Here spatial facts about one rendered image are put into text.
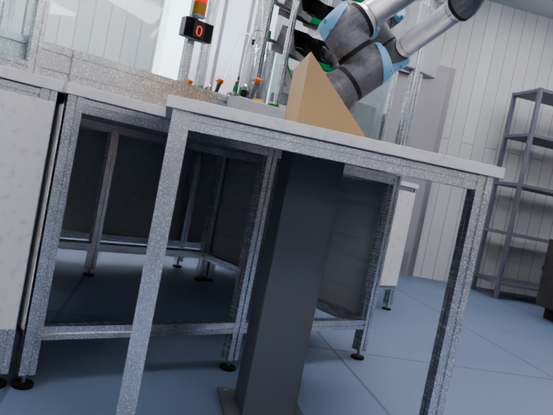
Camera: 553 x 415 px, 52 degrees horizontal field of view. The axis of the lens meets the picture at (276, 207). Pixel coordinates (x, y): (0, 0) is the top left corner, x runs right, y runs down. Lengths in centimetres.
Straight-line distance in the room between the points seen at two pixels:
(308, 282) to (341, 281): 106
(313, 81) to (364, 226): 123
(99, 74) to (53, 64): 13
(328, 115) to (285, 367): 74
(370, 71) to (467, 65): 463
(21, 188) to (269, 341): 80
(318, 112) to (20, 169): 81
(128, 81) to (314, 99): 58
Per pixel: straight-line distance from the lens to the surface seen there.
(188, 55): 227
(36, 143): 165
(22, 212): 166
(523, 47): 670
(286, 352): 172
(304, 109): 154
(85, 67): 175
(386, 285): 382
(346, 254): 272
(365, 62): 173
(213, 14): 347
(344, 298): 272
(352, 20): 175
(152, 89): 184
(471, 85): 633
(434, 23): 203
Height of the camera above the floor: 71
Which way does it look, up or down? 3 degrees down
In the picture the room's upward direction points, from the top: 11 degrees clockwise
